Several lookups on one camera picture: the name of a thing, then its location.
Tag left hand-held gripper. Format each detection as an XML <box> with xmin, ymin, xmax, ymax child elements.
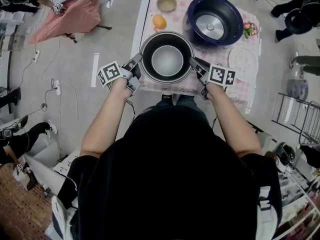
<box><xmin>97</xmin><ymin>52</ymin><xmax>145</xmax><ymax>98</ymax></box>

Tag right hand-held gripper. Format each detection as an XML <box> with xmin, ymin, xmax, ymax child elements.
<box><xmin>188</xmin><ymin>57</ymin><xmax>237</xmax><ymax>101</ymax></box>

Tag black pot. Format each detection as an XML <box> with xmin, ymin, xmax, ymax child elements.
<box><xmin>139</xmin><ymin>30</ymin><xmax>196</xmax><ymax>85</ymax></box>

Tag white perforated steam plate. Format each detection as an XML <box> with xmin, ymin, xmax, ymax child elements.
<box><xmin>227</xmin><ymin>45</ymin><xmax>259</xmax><ymax>76</ymax></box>

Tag person's left forearm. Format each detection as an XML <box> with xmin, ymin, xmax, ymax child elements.
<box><xmin>80</xmin><ymin>80</ymin><xmax>132</xmax><ymax>159</ymax></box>

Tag person's right forearm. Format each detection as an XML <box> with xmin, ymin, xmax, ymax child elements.
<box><xmin>206</xmin><ymin>85</ymin><xmax>263</xmax><ymax>157</ymax></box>

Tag person's legs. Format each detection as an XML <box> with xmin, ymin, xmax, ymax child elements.
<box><xmin>156</xmin><ymin>93</ymin><xmax>201</xmax><ymax>110</ymax></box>

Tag blue rice cooker white lid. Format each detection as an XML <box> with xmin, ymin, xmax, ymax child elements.
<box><xmin>183</xmin><ymin>0</ymin><xmax>256</xmax><ymax>47</ymax></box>

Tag black folding rack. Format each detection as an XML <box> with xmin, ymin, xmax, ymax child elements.
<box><xmin>63</xmin><ymin>23</ymin><xmax>113</xmax><ymax>44</ymax></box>

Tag orange fruit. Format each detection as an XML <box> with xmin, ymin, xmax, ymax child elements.
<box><xmin>152</xmin><ymin>14</ymin><xmax>168</xmax><ymax>30</ymax></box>

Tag pink checkered tablecloth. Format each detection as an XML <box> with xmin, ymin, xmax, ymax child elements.
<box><xmin>139</xmin><ymin>0</ymin><xmax>262</xmax><ymax>102</ymax></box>

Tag purple yellow potted flowers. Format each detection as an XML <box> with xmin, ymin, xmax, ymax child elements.
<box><xmin>242</xmin><ymin>20</ymin><xmax>260</xmax><ymax>39</ymax></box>

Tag beige bowl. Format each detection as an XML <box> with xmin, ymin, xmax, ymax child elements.
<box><xmin>156</xmin><ymin>0</ymin><xmax>178</xmax><ymax>13</ymax></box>

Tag pink cloth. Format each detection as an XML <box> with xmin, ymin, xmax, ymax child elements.
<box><xmin>27</xmin><ymin>0</ymin><xmax>102</xmax><ymax>45</ymax></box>

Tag metal clothes rack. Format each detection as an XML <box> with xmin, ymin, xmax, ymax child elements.
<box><xmin>271</xmin><ymin>92</ymin><xmax>320</xmax><ymax>146</ymax></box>

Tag person's black shirt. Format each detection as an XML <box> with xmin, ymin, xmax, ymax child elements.
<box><xmin>57</xmin><ymin>105</ymin><xmax>283</xmax><ymax>240</ymax></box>

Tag black white helmet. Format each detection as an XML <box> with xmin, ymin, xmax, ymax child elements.
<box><xmin>276</xmin><ymin>142</ymin><xmax>296</xmax><ymax>174</ymax></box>

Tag white storage shelf unit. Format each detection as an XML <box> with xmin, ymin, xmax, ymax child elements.
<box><xmin>277</xmin><ymin>168</ymin><xmax>320</xmax><ymax>235</ymax></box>

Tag wire waste basket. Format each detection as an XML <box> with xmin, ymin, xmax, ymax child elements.
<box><xmin>286</xmin><ymin>78</ymin><xmax>309</xmax><ymax>100</ymax></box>

